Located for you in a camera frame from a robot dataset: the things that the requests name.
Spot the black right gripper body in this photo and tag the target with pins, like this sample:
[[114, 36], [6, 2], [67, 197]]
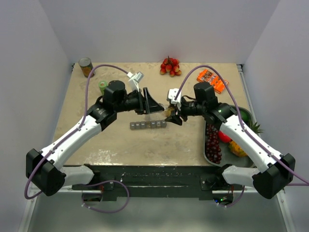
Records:
[[191, 108]]

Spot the grey weekly pill organizer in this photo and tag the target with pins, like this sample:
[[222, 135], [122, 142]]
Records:
[[148, 123]]

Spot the green cylindrical container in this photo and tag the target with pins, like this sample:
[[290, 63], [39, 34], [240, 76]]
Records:
[[102, 85]]

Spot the tin can with dark label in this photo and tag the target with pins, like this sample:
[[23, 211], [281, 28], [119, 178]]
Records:
[[86, 66]]

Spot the green avocado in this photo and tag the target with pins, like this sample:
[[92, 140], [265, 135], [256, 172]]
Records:
[[244, 116]]

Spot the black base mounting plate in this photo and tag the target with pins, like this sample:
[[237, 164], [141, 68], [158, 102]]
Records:
[[202, 182]]

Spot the bunch of red lychee fruits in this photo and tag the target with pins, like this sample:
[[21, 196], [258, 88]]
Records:
[[170, 66]]

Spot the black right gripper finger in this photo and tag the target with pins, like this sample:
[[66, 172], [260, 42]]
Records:
[[175, 119], [173, 109]]

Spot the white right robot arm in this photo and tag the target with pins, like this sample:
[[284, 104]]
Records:
[[225, 119]]

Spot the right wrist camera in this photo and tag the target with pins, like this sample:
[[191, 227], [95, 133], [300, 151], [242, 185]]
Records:
[[174, 98]]

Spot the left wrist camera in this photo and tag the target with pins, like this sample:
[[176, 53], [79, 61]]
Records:
[[134, 80]]

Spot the grey fruit tray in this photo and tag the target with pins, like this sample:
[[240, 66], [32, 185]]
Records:
[[225, 155]]

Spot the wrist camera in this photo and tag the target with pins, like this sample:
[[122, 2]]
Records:
[[134, 80], [174, 98]]

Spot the aluminium frame rail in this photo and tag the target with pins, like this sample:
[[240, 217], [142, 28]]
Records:
[[248, 96]]

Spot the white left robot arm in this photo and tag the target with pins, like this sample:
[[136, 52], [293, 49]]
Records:
[[44, 168]]

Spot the pineapple toy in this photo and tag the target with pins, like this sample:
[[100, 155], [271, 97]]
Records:
[[235, 148]]

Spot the orange cardboard box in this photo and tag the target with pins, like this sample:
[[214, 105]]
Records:
[[213, 79]]

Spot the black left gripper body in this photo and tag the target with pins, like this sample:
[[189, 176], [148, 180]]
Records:
[[134, 102]]

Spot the dark red grape bunch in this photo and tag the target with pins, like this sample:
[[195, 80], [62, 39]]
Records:
[[212, 148]]

